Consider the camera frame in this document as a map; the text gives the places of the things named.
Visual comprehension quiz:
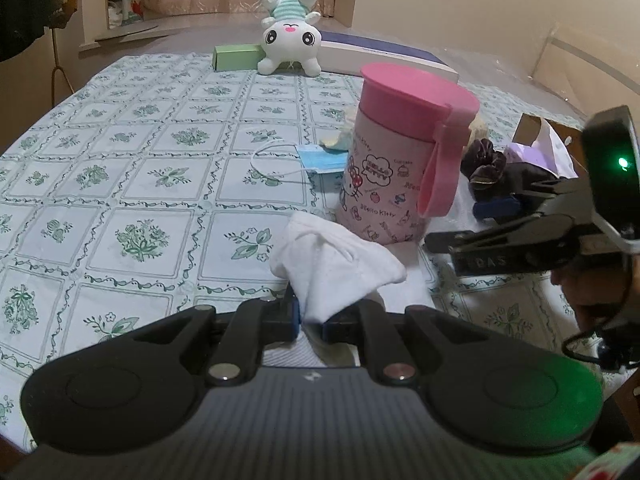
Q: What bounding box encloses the blue and white flat box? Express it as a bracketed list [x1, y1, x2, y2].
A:
[319, 29, 460, 84]

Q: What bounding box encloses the black puffer jacket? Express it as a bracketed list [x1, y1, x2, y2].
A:
[0, 0, 54, 64]

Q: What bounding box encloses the sheer white cloth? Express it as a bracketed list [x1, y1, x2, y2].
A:
[387, 199, 482, 312]

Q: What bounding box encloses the purple tissue box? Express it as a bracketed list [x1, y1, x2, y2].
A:
[504, 112, 581, 181]

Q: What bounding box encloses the blue face mask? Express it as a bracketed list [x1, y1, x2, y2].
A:
[251, 140, 351, 181]

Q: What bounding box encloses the person's printed clothing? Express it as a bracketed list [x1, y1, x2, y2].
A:
[575, 439, 640, 480]

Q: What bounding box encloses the dark velvet scrunchie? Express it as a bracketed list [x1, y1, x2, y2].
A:
[459, 137, 509, 192]

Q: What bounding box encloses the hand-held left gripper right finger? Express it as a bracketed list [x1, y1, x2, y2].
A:
[322, 299, 506, 386]

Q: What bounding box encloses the white plush bunny toy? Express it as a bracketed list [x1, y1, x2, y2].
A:
[257, 0, 324, 77]

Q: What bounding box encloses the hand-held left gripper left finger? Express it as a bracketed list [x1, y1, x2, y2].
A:
[100, 285, 301, 386]

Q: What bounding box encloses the plastic wrapped headboard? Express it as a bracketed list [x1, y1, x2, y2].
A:
[529, 22, 640, 126]

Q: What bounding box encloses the person's right hand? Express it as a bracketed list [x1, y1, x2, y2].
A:
[552, 245, 640, 342]

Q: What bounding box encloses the green floral tablecloth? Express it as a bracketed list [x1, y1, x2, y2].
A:
[0, 52, 607, 452]

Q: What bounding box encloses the brown jacket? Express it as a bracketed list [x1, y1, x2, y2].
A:
[49, 0, 81, 29]

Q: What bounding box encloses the black cable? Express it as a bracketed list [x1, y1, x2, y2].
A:
[561, 305, 640, 372]

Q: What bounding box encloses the pink lidded cup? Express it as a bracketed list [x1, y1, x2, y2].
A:
[334, 62, 482, 245]

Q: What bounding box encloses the small green box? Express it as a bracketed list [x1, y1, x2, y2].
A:
[213, 43, 269, 72]

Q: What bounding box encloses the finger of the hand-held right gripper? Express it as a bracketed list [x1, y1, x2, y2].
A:
[472, 177, 596, 222]
[424, 211, 599, 277]

